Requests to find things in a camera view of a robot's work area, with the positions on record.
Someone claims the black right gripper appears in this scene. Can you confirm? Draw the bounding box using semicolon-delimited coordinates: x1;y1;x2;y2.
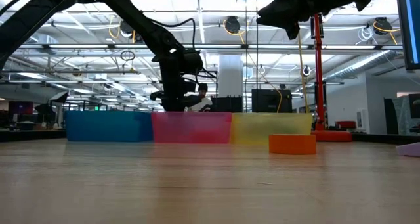
257;0;332;41

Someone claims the orange block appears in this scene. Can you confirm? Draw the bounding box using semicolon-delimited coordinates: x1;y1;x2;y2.
268;134;318;156

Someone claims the lilac stapler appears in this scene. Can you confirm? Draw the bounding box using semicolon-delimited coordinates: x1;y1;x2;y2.
396;142;420;158

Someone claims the person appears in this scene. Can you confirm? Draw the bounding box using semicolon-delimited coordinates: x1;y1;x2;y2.
185;82;213;113

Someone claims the pink plastic bin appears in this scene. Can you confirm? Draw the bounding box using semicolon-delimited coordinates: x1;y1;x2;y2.
150;111;233;144

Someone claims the small black equipment box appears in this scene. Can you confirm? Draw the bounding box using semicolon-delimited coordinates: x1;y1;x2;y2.
210;96;243;115

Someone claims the white square pillar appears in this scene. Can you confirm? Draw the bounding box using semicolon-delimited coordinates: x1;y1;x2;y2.
218;55;243;99

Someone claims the red stand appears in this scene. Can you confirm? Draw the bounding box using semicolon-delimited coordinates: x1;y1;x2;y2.
310;13;352;143

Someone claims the blue plastic bin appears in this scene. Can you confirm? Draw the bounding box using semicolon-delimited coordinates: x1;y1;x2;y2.
64;110;154;143

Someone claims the large black equipment box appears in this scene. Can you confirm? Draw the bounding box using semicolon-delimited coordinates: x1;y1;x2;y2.
251;89;293;114

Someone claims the yellow plastic bin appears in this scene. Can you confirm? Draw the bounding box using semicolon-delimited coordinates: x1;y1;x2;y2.
229;112;314;145

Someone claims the black studio light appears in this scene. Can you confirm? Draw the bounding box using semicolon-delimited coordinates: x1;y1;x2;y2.
49;91;69;104

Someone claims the red box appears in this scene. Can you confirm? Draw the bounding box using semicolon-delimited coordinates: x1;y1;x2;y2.
334;121;357;130

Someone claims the black monitor with blue screen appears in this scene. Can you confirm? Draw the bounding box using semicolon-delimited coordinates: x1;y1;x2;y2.
396;0;420;70

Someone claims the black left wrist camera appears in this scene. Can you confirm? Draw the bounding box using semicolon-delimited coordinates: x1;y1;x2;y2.
182;49;205;74

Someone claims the black frame rig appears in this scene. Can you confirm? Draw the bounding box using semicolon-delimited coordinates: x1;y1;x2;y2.
196;69;219;113

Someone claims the yellow hanging cable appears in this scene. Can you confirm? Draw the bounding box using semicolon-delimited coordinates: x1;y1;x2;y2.
259;69;284;114
297;30;310;114

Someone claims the black ceiling cable reel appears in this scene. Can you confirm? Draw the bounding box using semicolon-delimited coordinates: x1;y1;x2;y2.
224;16;242;35
119;20;145;44
372;16;401;46

